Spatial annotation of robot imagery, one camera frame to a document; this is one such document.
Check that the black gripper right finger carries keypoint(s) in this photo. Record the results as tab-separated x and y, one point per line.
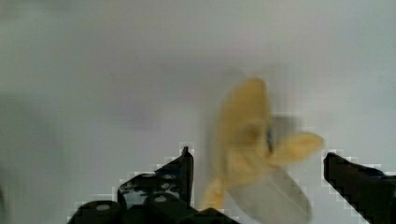
368	190

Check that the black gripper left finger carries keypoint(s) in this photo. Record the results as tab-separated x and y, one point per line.
160	197

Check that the peeled toy banana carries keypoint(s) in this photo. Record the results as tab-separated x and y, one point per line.
248	163

